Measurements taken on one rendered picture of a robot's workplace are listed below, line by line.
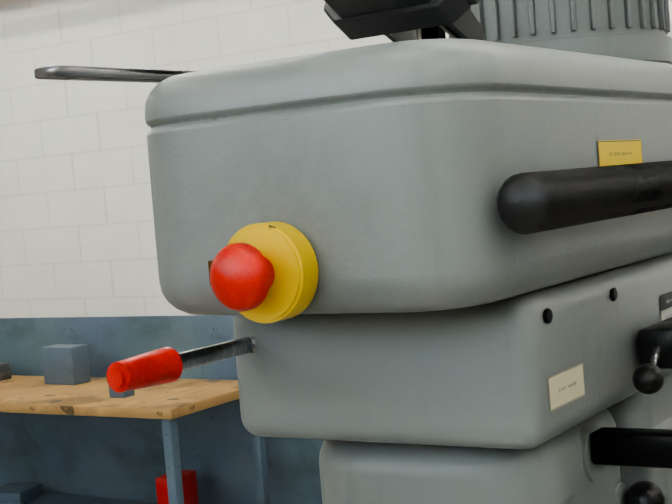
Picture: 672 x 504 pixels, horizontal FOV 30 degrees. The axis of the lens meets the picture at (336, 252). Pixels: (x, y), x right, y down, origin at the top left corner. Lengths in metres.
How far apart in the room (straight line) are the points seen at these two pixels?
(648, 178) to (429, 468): 0.25
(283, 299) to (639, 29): 0.49
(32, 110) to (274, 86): 6.50
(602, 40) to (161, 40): 5.60
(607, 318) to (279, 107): 0.30
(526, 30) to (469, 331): 0.36
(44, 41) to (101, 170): 0.81
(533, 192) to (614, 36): 0.40
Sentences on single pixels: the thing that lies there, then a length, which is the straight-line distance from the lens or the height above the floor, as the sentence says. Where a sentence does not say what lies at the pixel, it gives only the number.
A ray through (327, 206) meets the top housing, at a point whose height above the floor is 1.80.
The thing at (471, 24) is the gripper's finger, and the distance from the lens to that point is 0.95.
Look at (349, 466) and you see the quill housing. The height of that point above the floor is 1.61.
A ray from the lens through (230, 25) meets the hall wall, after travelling 6.34.
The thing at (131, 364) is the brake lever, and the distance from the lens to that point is 0.80.
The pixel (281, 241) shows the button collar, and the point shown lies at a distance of 0.74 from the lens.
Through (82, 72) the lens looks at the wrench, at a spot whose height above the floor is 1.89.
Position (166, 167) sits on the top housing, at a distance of 0.82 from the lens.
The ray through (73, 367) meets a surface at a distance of 6.71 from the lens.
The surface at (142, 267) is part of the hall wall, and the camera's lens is 6.75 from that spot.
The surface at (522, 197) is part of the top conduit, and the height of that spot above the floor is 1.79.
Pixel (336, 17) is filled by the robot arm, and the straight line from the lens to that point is 0.93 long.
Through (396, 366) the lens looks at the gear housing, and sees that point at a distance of 0.84.
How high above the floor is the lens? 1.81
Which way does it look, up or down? 3 degrees down
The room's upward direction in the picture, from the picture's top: 5 degrees counter-clockwise
